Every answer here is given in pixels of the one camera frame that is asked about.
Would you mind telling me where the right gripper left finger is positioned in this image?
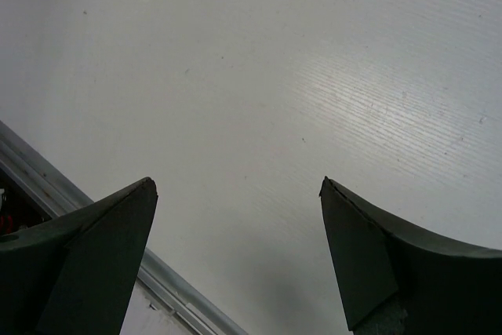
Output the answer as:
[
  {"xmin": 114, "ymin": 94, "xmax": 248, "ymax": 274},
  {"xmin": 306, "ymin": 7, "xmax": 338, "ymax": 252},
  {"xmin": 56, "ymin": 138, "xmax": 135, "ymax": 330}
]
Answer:
[{"xmin": 1, "ymin": 177, "xmax": 158, "ymax": 335}]

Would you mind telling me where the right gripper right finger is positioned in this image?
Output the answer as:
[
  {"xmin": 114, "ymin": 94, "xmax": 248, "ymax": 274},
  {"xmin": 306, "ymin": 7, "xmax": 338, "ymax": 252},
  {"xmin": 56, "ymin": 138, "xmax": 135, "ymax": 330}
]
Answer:
[{"xmin": 319, "ymin": 178, "xmax": 501, "ymax": 334}]

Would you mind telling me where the aluminium table edge rail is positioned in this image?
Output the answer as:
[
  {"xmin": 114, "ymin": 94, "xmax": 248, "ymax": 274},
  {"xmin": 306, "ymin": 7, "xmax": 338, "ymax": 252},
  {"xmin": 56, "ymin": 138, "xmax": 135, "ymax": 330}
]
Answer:
[{"xmin": 1, "ymin": 126, "xmax": 242, "ymax": 334}]

